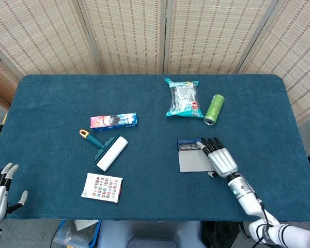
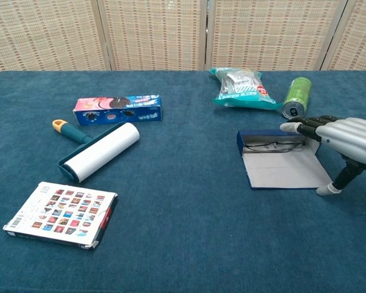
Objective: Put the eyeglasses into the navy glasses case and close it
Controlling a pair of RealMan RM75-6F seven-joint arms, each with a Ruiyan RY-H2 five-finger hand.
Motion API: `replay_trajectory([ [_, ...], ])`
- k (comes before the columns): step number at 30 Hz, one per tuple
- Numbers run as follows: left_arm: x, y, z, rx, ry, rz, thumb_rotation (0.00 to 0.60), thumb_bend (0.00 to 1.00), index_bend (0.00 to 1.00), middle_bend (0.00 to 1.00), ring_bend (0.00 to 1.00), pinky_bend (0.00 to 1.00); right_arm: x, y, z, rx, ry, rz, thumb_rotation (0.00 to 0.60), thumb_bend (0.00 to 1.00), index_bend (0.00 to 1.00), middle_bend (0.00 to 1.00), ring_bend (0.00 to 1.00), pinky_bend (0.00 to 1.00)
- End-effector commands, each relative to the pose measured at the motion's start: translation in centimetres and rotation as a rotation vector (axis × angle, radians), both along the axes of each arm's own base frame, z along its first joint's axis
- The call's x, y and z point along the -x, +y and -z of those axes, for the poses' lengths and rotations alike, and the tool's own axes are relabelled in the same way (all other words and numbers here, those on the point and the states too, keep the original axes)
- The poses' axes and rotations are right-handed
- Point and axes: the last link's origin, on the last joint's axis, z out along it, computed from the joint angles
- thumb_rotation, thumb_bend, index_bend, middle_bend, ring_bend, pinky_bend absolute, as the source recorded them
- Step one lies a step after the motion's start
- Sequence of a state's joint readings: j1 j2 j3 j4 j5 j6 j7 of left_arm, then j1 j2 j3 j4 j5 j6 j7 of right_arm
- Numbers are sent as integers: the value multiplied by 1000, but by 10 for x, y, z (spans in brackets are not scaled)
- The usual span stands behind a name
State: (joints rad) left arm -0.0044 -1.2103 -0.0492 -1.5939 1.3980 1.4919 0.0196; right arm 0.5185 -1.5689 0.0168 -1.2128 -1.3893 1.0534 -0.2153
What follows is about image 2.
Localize teal plastic snack bag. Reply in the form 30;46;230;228
209;67;282;111

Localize dark blue glasses case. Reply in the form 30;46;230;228
236;129;335;190

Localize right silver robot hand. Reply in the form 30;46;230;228
279;115;366;196

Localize black-framed eyeglasses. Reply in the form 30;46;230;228
243;140;307;153

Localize teal lint roller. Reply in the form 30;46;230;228
52;119;141;184

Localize teal tablecloth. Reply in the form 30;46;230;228
0;70;366;293

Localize blue cookie box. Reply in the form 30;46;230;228
73;94;163;127

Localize woven folding screen panel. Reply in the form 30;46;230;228
97;0;210;71
204;0;350;71
0;0;115;76
320;0;366;71

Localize green drink can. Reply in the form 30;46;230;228
281;76;312;120

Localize white box with picture grid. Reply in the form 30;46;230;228
2;181;119;250

